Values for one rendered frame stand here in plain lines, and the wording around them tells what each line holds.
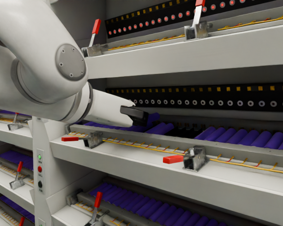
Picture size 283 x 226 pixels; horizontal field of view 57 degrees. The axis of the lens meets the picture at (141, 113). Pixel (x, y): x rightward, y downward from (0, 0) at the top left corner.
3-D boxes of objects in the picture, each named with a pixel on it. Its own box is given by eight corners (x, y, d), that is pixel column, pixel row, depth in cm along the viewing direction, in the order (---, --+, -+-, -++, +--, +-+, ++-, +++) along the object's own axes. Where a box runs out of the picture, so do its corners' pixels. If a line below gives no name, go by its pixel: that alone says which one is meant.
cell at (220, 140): (237, 137, 49) (222, 151, 45) (227, 136, 51) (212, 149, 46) (236, 128, 49) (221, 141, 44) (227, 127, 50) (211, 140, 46)
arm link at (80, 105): (42, 119, 46) (57, 122, 48) (71, 122, 40) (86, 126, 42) (52, 73, 47) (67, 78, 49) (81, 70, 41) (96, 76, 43)
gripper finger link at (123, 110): (99, 108, 47) (104, 112, 52) (142, 115, 46) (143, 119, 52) (101, 102, 47) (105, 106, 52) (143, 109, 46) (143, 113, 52)
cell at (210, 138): (227, 136, 51) (211, 149, 46) (218, 135, 52) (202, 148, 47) (226, 127, 50) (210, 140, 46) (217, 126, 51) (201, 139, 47)
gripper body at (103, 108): (52, 119, 48) (99, 128, 56) (86, 122, 41) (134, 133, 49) (61, 79, 49) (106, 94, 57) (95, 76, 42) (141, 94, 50)
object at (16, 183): (38, 218, 78) (24, 177, 74) (-25, 176, 118) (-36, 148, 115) (91, 184, 92) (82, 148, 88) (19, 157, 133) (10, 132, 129)
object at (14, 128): (37, 151, 76) (23, 106, 73) (-27, 132, 117) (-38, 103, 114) (91, 128, 91) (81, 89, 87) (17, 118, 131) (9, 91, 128)
